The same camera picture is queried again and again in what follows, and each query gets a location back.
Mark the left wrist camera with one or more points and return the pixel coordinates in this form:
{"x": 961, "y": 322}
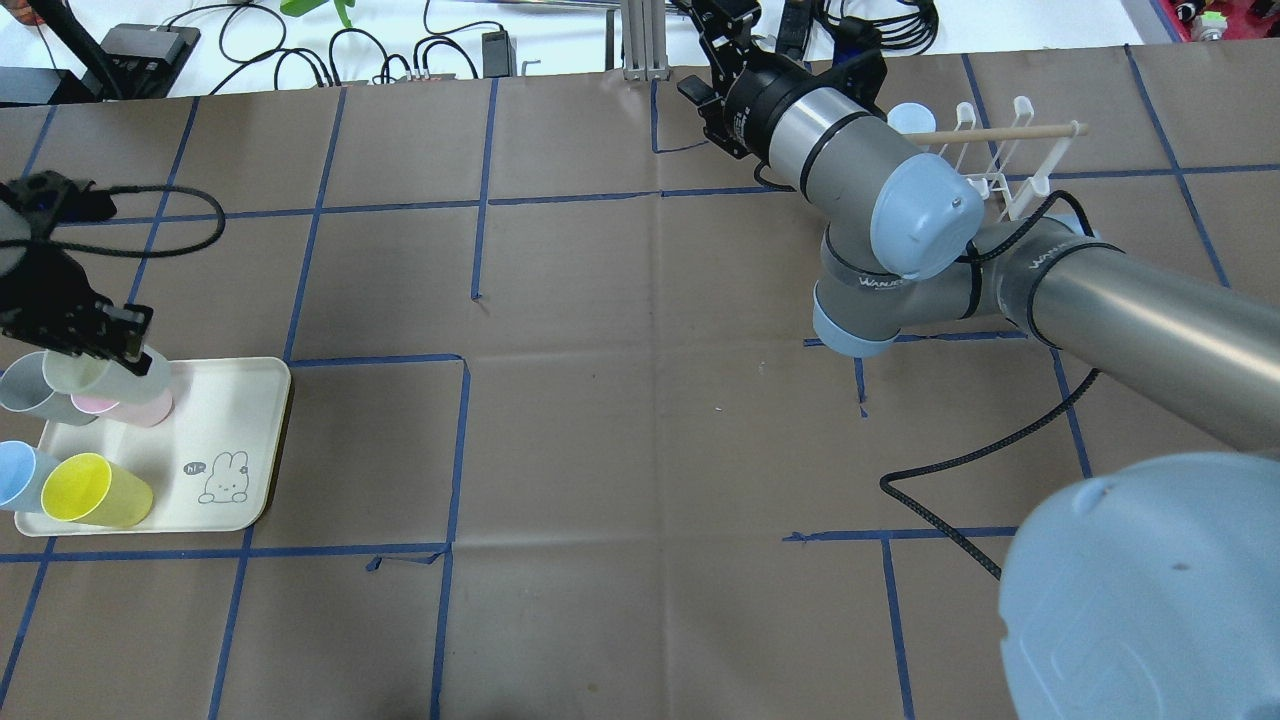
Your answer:
{"x": 34, "y": 206}

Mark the white wire cup rack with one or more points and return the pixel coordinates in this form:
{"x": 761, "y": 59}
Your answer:
{"x": 1011, "y": 166}

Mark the aluminium frame post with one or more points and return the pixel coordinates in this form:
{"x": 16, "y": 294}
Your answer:
{"x": 644, "y": 36}

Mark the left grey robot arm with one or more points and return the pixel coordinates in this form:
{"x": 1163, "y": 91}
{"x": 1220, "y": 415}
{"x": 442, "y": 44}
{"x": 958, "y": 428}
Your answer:
{"x": 15, "y": 240}

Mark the yellow plastic cup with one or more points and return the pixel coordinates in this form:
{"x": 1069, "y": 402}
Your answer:
{"x": 91, "y": 490}

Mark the pale green plastic cup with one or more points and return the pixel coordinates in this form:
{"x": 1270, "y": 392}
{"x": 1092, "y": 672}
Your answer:
{"x": 85, "y": 375}

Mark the cream plastic tray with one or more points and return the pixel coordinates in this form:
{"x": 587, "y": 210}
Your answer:
{"x": 212, "y": 461}

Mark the grey plastic cup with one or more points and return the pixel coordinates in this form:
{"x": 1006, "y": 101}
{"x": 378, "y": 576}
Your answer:
{"x": 24, "y": 391}

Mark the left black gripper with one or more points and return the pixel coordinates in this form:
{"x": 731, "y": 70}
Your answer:
{"x": 38, "y": 297}

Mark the light blue plastic cup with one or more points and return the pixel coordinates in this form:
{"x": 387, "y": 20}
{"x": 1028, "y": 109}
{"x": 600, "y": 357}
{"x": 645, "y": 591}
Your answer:
{"x": 911, "y": 118}

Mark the black power adapter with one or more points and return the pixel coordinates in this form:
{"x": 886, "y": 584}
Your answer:
{"x": 498, "y": 51}

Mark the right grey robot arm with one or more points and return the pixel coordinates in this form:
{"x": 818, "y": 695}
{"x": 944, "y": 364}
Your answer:
{"x": 1146, "y": 593}

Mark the black power strip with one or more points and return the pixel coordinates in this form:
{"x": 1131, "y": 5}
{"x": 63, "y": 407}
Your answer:
{"x": 793, "y": 33}

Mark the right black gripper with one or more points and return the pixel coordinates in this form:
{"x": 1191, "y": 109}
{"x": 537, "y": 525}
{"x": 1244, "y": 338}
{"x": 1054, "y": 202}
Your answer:
{"x": 757, "y": 106}

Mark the pink plastic cup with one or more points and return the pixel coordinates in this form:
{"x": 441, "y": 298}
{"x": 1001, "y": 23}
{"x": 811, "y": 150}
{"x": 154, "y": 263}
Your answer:
{"x": 145, "y": 415}

